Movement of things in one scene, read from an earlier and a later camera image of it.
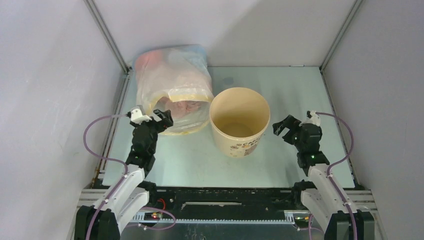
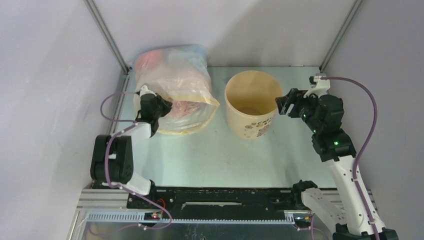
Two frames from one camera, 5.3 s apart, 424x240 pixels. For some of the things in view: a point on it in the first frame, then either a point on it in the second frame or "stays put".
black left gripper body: x=152 y=126 -> x=153 y=115
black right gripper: x=292 y=131 -> x=295 y=105
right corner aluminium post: x=340 y=34 stays put
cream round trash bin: x=239 y=117 -> x=251 y=104
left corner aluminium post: x=101 y=23 stays put
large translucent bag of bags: x=178 y=78 stays put
